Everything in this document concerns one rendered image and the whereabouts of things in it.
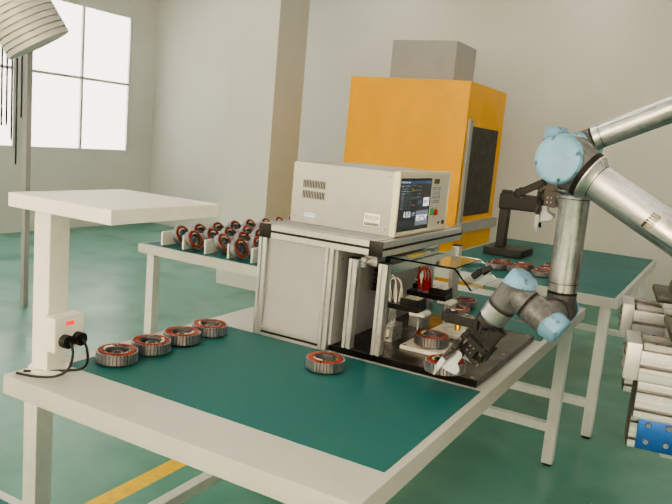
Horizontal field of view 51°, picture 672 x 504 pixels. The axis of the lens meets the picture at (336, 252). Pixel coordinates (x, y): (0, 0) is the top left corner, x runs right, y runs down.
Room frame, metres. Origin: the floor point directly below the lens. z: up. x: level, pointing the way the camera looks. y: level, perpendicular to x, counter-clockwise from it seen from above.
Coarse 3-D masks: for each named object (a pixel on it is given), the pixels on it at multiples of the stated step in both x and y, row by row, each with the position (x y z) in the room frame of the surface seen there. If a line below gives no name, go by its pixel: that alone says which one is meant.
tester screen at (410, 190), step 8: (408, 184) 2.22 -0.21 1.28; (416, 184) 2.28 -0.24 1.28; (424, 184) 2.34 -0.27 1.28; (408, 192) 2.23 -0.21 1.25; (416, 192) 2.29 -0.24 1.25; (424, 192) 2.35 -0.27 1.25; (400, 200) 2.18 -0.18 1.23; (408, 200) 2.24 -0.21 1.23; (416, 200) 2.29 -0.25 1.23; (400, 208) 2.19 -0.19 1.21; (408, 208) 2.24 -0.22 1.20; (416, 208) 2.30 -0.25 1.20; (424, 208) 2.36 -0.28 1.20; (400, 216) 2.19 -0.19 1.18; (424, 224) 2.37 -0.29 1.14
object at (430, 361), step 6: (438, 354) 1.90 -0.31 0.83; (426, 360) 1.85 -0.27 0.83; (432, 360) 1.83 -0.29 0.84; (438, 360) 1.89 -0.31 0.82; (462, 360) 1.85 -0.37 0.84; (426, 366) 1.84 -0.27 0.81; (432, 366) 1.82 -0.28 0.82; (462, 366) 1.82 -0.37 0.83; (432, 372) 1.82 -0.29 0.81; (438, 372) 1.81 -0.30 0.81; (444, 372) 1.80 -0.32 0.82; (462, 372) 1.82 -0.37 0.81
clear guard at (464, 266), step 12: (408, 252) 2.22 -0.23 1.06; (420, 252) 2.24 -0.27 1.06; (432, 252) 2.26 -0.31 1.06; (432, 264) 2.03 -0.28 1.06; (444, 264) 2.05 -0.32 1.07; (456, 264) 2.07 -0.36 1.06; (468, 264) 2.10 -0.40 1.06; (480, 264) 2.17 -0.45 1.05; (468, 276) 2.03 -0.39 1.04; (480, 276) 2.10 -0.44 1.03; (492, 276) 2.18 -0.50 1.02; (468, 288) 1.98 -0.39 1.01
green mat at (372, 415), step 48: (240, 336) 2.18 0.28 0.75; (144, 384) 1.69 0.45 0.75; (192, 384) 1.72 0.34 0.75; (240, 384) 1.75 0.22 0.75; (288, 384) 1.79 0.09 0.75; (336, 384) 1.82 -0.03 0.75; (384, 384) 1.85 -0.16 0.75; (432, 384) 1.89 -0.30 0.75; (288, 432) 1.48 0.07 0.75; (336, 432) 1.50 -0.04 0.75; (384, 432) 1.53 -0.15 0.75
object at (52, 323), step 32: (32, 192) 1.72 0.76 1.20; (64, 192) 1.79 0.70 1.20; (96, 192) 1.86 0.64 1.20; (128, 192) 1.93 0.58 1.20; (64, 224) 1.74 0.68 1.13; (64, 256) 1.74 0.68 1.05; (64, 288) 1.75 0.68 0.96; (64, 320) 1.69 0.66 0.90; (32, 352) 1.73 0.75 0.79; (64, 352) 1.75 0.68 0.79
